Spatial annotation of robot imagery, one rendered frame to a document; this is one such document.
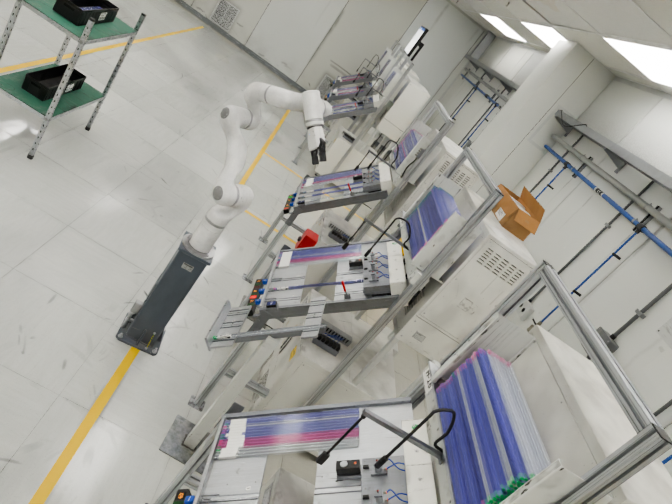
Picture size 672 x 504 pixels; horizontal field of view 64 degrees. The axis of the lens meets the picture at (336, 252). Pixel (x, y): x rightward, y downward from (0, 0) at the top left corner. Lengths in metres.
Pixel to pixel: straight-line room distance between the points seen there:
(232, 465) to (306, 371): 1.08
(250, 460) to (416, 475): 0.59
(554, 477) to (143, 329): 2.43
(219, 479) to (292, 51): 9.92
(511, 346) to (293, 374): 1.46
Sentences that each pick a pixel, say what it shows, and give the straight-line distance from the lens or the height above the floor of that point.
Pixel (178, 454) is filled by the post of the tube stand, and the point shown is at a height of 0.01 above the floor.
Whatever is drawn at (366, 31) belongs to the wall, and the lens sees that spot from 11.14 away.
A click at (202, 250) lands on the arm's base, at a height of 0.73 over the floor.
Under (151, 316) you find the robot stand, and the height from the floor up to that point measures 0.22.
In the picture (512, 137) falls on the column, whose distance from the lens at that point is 5.83.
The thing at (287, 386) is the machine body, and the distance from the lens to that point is 3.04.
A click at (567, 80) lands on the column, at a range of 5.86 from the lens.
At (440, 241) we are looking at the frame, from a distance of 2.55.
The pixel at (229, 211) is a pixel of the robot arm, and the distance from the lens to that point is 2.83.
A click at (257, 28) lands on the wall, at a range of 11.33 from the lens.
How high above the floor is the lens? 2.20
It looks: 22 degrees down
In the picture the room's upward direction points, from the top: 38 degrees clockwise
